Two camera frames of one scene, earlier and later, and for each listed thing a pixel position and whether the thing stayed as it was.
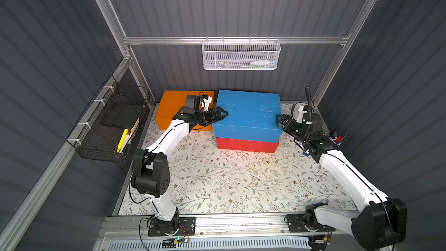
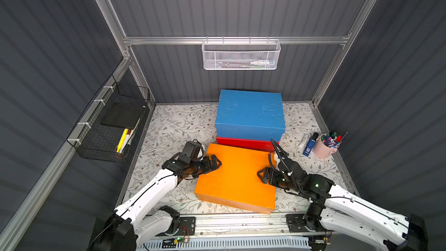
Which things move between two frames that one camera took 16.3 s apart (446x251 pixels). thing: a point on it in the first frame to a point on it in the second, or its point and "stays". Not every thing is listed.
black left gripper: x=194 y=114 to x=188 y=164
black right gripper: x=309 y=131 to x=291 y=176
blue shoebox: x=252 y=116 stays
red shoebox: x=247 y=145 stays
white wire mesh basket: x=241 y=54 stays
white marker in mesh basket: x=257 y=63 stays
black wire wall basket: x=109 y=126 stays
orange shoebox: x=171 y=102 to x=236 y=181
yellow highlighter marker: x=122 y=140 stays
